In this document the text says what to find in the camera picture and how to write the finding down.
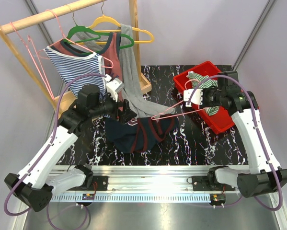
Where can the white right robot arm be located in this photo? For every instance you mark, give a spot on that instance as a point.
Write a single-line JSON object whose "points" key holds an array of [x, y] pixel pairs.
{"points": [[265, 174]]}

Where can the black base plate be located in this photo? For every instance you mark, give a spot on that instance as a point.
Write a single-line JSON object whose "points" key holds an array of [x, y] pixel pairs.
{"points": [[100, 183], [201, 183]]}

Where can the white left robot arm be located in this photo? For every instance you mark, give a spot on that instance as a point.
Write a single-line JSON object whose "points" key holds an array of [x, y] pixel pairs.
{"points": [[32, 185]]}

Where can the green striped tank top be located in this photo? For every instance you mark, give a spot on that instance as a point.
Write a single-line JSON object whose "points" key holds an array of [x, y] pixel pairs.
{"points": [[197, 78]]}

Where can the wooden clothes rack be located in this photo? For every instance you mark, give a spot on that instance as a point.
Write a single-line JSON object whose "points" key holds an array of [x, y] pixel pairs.
{"points": [[62, 102]]}

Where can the red plastic bin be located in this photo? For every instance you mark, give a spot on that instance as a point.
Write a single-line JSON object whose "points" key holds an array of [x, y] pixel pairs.
{"points": [[221, 121]]}

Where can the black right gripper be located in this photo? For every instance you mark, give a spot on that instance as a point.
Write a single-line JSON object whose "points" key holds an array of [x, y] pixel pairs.
{"points": [[204, 91]]}

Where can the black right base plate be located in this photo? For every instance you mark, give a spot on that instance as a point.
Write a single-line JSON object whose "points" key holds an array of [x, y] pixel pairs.
{"points": [[201, 183]]}

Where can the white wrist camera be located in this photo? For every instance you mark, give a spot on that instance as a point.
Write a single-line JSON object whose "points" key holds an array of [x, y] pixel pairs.
{"points": [[113, 86], [190, 99]]}

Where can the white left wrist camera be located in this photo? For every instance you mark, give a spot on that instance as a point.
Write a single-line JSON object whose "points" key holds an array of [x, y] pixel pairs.
{"points": [[113, 86]]}

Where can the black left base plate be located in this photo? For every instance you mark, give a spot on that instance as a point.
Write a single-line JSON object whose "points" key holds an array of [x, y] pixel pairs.
{"points": [[100, 183]]}

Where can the grey tank top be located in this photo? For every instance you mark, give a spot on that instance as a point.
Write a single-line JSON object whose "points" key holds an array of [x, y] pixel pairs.
{"points": [[132, 89]]}

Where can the salmon pink tank top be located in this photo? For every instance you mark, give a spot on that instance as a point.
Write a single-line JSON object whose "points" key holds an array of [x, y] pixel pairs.
{"points": [[110, 50]]}

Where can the blue striped tank top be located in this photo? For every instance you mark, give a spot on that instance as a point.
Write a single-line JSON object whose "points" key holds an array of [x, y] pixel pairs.
{"points": [[70, 67]]}

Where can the aluminium mounting rail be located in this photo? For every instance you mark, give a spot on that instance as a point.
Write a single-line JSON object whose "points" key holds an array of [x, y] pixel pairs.
{"points": [[155, 198]]}

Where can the navy maroon tank top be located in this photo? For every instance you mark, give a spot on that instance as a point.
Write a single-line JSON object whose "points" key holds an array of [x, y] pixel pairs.
{"points": [[139, 135]]}

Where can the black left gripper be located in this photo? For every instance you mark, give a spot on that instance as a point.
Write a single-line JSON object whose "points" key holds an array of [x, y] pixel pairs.
{"points": [[127, 114]]}

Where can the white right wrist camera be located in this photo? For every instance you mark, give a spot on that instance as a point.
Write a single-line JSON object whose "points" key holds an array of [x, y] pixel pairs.
{"points": [[190, 99]]}

